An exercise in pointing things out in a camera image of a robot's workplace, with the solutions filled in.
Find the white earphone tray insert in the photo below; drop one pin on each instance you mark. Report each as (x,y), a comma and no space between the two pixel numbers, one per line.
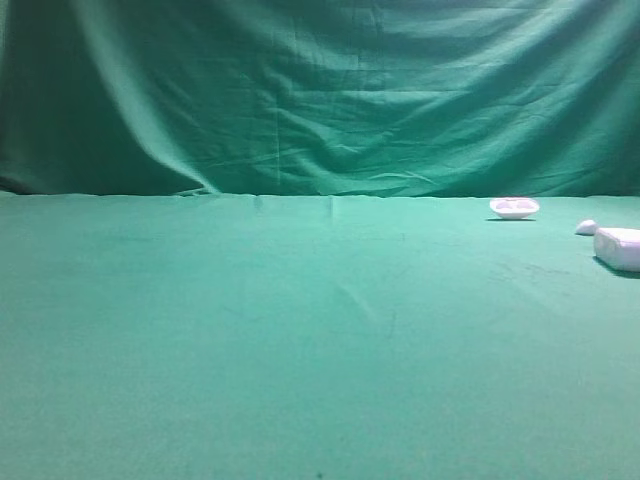
(514,208)

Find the small white earbud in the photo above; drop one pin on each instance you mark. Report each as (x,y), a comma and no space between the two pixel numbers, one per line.
(587,228)

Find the white bluetooth earphone case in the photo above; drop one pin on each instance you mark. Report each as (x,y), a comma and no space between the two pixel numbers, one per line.
(618,248)

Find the green backdrop curtain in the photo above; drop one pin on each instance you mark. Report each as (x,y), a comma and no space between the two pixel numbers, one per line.
(296,98)

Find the green table cloth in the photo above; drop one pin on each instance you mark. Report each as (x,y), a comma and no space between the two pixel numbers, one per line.
(263,337)

